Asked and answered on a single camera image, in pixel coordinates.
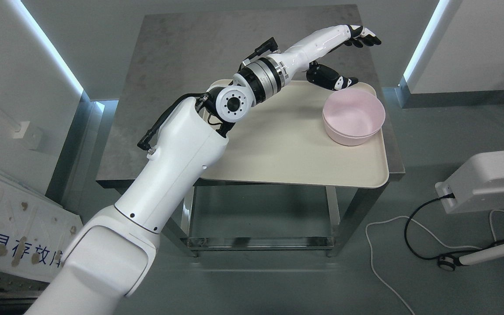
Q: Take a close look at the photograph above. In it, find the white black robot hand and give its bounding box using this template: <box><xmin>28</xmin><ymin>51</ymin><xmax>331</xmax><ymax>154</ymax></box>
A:
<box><xmin>268</xmin><ymin>24</ymin><xmax>382</xmax><ymax>91</ymax></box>

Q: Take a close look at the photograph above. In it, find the pink bowl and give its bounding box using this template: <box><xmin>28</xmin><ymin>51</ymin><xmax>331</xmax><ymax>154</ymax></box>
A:
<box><xmin>322</xmin><ymin>88</ymin><xmax>386</xmax><ymax>146</ymax></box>

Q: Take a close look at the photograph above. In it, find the beige plastic tray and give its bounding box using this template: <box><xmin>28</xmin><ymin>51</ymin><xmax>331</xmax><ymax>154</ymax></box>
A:
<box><xmin>201</xmin><ymin>80</ymin><xmax>389</xmax><ymax>188</ymax></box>

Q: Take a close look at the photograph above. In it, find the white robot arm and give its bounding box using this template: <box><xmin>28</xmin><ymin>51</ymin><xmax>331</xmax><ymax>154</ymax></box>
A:
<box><xmin>26</xmin><ymin>38</ymin><xmax>297</xmax><ymax>315</ymax></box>

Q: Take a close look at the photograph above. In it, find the white machine on stand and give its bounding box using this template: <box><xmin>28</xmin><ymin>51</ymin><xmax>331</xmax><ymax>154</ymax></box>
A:
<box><xmin>435</xmin><ymin>151</ymin><xmax>504</xmax><ymax>214</ymax></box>

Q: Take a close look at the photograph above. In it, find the white stand leg with caster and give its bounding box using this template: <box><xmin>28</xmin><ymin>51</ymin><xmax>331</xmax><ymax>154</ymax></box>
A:
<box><xmin>437</xmin><ymin>243</ymin><xmax>504</xmax><ymax>271</ymax></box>

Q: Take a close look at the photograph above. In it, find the white printed sign board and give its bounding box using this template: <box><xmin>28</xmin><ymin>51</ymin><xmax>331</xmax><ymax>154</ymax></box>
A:
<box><xmin>0</xmin><ymin>170</ymin><xmax>83</xmax><ymax>283</ymax></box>

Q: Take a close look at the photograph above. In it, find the black power cable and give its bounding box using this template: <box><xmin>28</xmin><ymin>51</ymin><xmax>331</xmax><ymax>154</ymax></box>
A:
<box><xmin>404</xmin><ymin>195</ymin><xmax>504</xmax><ymax>262</ymax></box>

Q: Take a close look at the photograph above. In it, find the white floor cable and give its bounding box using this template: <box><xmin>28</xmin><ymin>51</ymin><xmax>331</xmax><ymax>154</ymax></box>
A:
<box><xmin>364</xmin><ymin>209</ymin><xmax>504</xmax><ymax>315</ymax></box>

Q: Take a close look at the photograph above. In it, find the white wall socket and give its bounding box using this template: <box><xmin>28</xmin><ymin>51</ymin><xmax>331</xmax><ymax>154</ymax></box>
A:
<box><xmin>12</xmin><ymin>121</ymin><xmax>30</xmax><ymax>139</ymax></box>

